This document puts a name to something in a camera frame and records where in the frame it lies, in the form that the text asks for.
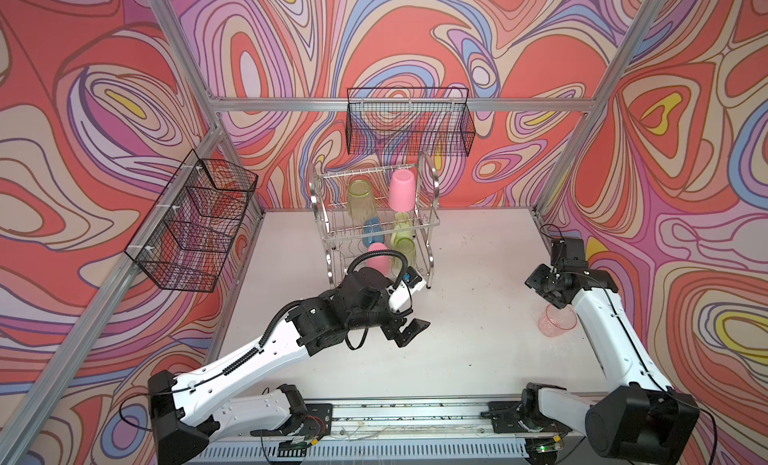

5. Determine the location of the light green ceramic mug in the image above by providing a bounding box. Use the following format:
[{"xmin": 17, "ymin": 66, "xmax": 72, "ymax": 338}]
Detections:
[{"xmin": 391, "ymin": 212, "xmax": 413, "ymax": 245}]

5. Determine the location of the pink plastic cup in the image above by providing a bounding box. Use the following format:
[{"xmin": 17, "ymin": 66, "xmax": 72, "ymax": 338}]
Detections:
[
  {"xmin": 388, "ymin": 169, "xmax": 417, "ymax": 213},
  {"xmin": 364, "ymin": 242, "xmax": 391, "ymax": 276}
]

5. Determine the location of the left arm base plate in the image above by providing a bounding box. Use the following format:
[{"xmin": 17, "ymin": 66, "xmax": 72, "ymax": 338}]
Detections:
[{"xmin": 250, "ymin": 402, "xmax": 334, "ymax": 439}]

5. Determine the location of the steel two-tier dish rack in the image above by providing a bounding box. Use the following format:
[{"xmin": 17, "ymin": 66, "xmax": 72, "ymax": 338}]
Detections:
[{"xmin": 308, "ymin": 153, "xmax": 441, "ymax": 287}]

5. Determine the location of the clear pink glass cup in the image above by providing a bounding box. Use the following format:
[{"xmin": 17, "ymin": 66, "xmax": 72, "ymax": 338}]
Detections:
[{"xmin": 537, "ymin": 305, "xmax": 578, "ymax": 338}]

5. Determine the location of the blue ceramic mug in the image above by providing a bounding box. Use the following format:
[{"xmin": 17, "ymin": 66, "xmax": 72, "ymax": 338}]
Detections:
[{"xmin": 362, "ymin": 216, "xmax": 385, "ymax": 248}]

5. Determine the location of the black wire basket left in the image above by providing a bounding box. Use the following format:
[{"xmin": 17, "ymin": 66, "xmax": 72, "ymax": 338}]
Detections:
[{"xmin": 124, "ymin": 151, "xmax": 259, "ymax": 293}]

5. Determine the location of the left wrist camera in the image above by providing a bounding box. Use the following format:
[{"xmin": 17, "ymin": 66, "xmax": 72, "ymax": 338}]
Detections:
[{"xmin": 387, "ymin": 267, "xmax": 426, "ymax": 314}]

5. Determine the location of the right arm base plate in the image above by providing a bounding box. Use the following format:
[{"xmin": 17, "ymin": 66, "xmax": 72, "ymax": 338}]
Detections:
[{"xmin": 480, "ymin": 401, "xmax": 572, "ymax": 435}]

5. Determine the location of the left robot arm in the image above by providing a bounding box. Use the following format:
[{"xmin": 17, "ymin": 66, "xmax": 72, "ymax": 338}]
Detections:
[{"xmin": 148, "ymin": 267, "xmax": 429, "ymax": 464}]

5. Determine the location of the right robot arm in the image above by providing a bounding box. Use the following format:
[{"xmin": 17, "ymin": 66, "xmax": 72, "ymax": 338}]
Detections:
[{"xmin": 518, "ymin": 237, "xmax": 701, "ymax": 464}]

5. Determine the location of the black wire basket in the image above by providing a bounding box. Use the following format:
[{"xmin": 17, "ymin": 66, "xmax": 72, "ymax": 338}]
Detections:
[
  {"xmin": 345, "ymin": 85, "xmax": 476, "ymax": 159},
  {"xmin": 124, "ymin": 151, "xmax": 259, "ymax": 293}
]

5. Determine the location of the black wire basket back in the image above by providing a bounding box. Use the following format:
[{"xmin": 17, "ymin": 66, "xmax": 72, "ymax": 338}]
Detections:
[{"xmin": 345, "ymin": 85, "xmax": 476, "ymax": 159}]

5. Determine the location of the green transparent cup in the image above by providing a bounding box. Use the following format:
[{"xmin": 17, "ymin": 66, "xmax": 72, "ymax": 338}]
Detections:
[
  {"xmin": 393, "ymin": 235, "xmax": 417, "ymax": 268},
  {"xmin": 347, "ymin": 178, "xmax": 377, "ymax": 222}
]

